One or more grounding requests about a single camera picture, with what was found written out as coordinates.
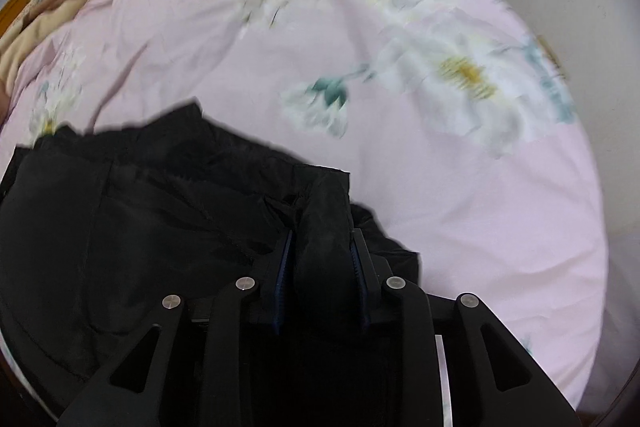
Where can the wooden headboard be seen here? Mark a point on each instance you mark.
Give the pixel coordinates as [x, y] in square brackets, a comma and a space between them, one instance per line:
[9, 12]

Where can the pink floral duvet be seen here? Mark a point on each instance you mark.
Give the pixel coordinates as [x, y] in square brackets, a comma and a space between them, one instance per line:
[453, 123]

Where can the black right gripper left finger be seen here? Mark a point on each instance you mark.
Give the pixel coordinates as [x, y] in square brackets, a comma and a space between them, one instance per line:
[278, 286]

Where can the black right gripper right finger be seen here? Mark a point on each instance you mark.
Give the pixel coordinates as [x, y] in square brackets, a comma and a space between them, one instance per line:
[373, 270]

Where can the black puffer jacket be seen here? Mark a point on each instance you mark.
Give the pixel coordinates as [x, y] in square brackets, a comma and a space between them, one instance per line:
[137, 276]

